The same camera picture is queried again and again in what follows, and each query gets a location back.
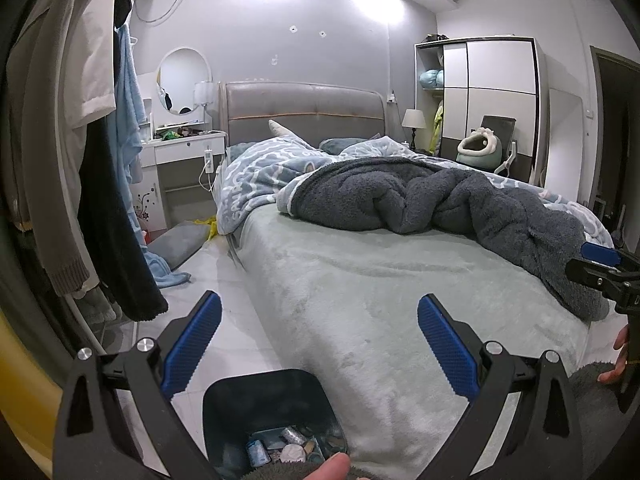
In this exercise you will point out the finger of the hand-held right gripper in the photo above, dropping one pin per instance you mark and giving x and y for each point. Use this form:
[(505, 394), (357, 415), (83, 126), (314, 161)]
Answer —
[(600, 252), (587, 272)]

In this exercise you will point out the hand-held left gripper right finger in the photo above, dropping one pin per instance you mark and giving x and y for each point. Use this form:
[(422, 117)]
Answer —
[(445, 347)]

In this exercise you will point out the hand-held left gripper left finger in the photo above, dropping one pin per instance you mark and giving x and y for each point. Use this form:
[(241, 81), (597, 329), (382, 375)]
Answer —
[(192, 340)]

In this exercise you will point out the dark blue waste bin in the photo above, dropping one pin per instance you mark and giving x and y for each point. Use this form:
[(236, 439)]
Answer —
[(225, 405)]

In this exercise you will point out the white blue wet wipes packet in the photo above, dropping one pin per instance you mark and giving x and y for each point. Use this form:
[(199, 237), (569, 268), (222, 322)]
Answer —
[(256, 452)]

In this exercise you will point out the clear bubble wrap roll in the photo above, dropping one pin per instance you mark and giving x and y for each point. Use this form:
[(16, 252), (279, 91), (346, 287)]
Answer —
[(294, 435)]

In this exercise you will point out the white sock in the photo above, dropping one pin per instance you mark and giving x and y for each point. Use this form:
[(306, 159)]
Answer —
[(292, 455)]

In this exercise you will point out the person's right hand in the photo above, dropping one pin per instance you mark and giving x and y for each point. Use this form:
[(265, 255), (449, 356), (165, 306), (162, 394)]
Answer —
[(612, 375)]

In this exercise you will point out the person's left hand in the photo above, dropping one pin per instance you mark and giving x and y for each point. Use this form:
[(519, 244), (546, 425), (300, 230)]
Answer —
[(330, 467)]

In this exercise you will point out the bed with grey-green sheet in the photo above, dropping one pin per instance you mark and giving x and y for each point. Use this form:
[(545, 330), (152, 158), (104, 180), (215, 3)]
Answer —
[(360, 300)]

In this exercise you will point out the grey floor cushion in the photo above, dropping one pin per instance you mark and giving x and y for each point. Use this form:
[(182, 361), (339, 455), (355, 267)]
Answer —
[(177, 242)]

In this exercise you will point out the yellow cloth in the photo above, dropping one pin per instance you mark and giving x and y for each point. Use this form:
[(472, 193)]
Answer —
[(210, 227)]

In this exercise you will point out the person's grey fleece clothing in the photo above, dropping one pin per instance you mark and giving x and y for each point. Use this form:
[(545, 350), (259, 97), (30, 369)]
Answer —
[(595, 410)]

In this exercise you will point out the dark door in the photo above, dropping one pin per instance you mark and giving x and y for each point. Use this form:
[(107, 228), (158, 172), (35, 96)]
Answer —
[(615, 135)]

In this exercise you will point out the green cat bed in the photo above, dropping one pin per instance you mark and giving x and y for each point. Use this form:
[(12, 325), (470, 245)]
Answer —
[(492, 152)]

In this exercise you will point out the grey chair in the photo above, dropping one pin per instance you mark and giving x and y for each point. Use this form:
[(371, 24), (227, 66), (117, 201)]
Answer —
[(500, 125)]

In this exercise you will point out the blue patterned grey fleece quilt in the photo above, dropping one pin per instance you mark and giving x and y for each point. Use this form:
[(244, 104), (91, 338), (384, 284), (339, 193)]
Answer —
[(350, 195)]

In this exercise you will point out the white power strip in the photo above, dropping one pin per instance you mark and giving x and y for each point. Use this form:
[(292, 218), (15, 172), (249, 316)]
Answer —
[(208, 160)]

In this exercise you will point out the yellow foam pad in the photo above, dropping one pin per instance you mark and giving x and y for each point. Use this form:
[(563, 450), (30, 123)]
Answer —
[(20, 410)]

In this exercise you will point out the white vanity table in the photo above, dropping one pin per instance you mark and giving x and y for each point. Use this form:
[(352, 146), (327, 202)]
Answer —
[(180, 152)]

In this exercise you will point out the pile of vanity clutter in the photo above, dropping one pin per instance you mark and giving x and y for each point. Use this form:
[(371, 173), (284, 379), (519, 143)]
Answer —
[(175, 135)]

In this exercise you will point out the yellow green garment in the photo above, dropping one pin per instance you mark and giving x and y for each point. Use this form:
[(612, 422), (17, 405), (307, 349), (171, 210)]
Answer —
[(438, 120)]

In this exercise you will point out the white wardrobe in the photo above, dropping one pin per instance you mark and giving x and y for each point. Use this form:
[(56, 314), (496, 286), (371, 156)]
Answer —
[(500, 65)]

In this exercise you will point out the light blue hanging towel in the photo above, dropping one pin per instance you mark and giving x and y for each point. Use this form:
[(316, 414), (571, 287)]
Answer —
[(127, 125)]

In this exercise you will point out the dark teal pillow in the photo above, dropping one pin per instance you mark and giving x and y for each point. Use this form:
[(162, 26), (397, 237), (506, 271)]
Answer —
[(340, 145)]

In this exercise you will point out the bedside lamp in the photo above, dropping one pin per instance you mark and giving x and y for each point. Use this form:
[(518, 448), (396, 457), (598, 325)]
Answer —
[(413, 119)]

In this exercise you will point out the grey padded headboard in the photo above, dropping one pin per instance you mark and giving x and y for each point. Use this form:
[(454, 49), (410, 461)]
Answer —
[(300, 105)]

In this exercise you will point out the white hanging garment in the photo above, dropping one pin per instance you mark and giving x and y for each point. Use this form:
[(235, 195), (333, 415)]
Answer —
[(90, 60)]

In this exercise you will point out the oval wall mirror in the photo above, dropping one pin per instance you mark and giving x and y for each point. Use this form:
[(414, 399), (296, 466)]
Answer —
[(185, 80)]

